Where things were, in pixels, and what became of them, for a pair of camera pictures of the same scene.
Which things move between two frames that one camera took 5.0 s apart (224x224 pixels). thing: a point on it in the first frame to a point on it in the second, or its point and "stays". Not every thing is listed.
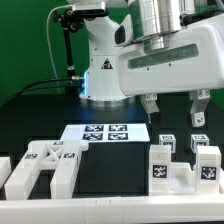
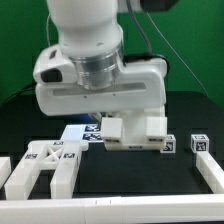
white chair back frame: (61, 156) stays
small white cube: (208, 169) to (156, 129)
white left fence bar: (5, 169) stays
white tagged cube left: (168, 139) stays
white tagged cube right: (198, 140) stays
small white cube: (159, 159) to (111, 129)
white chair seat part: (182, 182) to (135, 131)
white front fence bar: (114, 210) stays
